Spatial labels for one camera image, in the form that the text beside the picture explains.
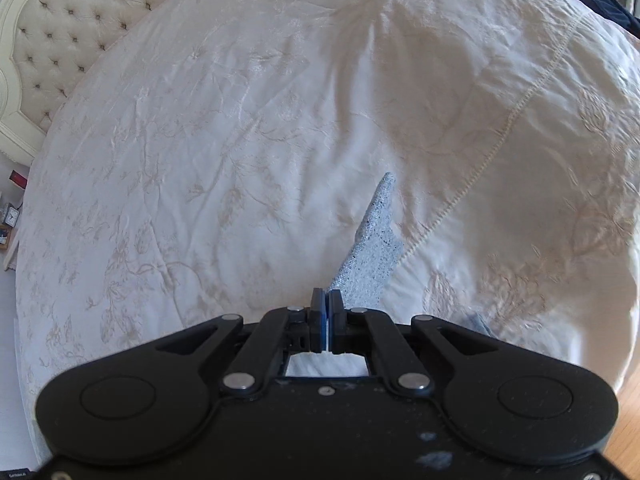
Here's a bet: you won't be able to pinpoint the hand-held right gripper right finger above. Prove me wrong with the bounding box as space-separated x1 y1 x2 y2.
327 290 497 397

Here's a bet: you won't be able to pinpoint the cream embroidered bedspread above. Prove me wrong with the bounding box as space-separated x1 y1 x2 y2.
12 0 640 461

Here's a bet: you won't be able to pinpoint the grey pants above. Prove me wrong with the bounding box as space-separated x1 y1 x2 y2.
327 172 495 337

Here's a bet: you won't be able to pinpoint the dark clothing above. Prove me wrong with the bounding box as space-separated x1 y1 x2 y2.
554 0 640 40

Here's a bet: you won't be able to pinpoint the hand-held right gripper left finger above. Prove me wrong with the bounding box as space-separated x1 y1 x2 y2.
160 287 329 397

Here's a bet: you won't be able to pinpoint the cream tufted headboard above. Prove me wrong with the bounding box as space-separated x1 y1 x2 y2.
0 0 224 167

